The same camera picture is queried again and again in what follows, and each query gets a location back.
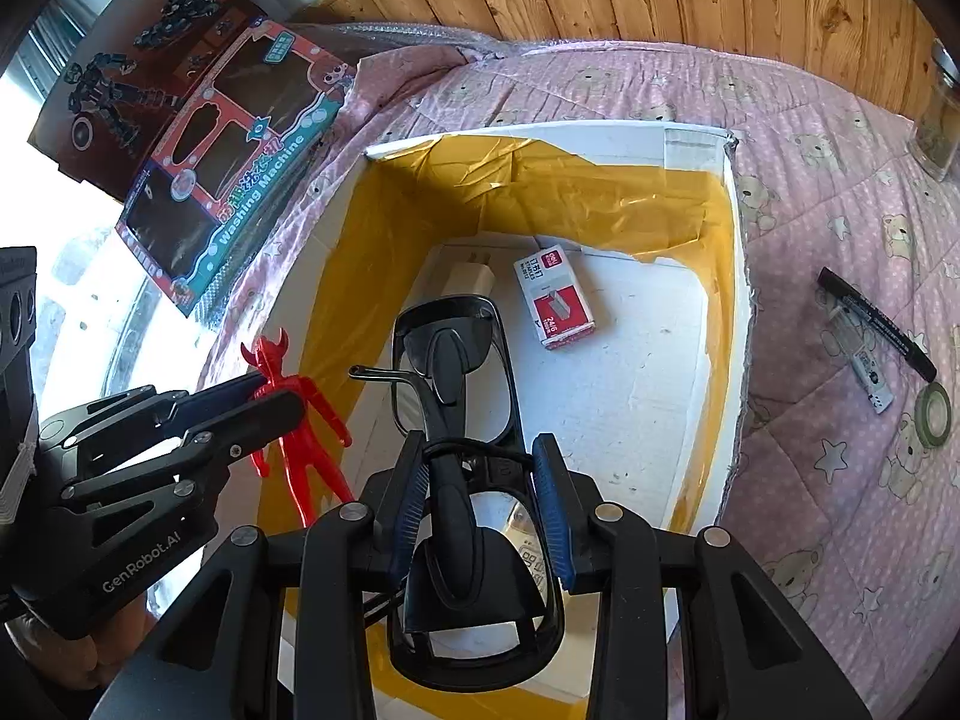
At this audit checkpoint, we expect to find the white charger plug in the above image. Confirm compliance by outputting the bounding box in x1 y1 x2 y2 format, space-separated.
437 251 496 299

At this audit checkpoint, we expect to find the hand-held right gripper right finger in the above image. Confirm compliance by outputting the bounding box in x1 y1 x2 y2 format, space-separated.
531 431 875 720

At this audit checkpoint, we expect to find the black marker pen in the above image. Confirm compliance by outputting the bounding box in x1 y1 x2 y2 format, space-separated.
817 268 938 383

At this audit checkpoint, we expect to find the green tape roll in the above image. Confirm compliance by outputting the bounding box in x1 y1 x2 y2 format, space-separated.
913 382 958 447

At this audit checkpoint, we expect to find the person's left hand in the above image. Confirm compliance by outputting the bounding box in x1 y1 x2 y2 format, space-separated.
15 600 151 698

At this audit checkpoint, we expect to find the black oval case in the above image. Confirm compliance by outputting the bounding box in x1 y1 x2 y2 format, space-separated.
349 296 567 691

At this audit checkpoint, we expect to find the glass jar with metal lid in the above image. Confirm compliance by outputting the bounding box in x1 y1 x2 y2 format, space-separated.
909 41 960 182

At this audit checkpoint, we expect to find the dark robot toy box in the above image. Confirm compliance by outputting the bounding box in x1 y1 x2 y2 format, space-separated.
26 0 271 203

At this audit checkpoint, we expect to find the red plastic figurine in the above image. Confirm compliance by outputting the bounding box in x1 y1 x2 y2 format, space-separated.
240 328 357 530

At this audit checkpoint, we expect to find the beige staple box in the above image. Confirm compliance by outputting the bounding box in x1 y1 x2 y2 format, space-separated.
502 508 557 602

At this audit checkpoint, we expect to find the pink bear print blanket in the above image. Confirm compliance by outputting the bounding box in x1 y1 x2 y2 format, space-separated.
202 37 960 720

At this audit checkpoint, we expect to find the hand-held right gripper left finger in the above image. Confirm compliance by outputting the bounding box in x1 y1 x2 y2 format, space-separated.
90 431 432 720

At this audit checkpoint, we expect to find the toy washing machine box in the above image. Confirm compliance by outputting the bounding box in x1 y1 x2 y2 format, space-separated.
116 15 357 320

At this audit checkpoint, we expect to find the white cardboard box yellow lining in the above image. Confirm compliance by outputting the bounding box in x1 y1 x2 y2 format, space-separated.
255 120 758 720

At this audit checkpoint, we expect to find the red staple box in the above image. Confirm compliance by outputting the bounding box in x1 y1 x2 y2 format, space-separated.
513 244 599 352

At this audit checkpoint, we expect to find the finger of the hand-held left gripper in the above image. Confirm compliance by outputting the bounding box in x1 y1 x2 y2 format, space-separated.
37 372 265 460
64 392 306 535

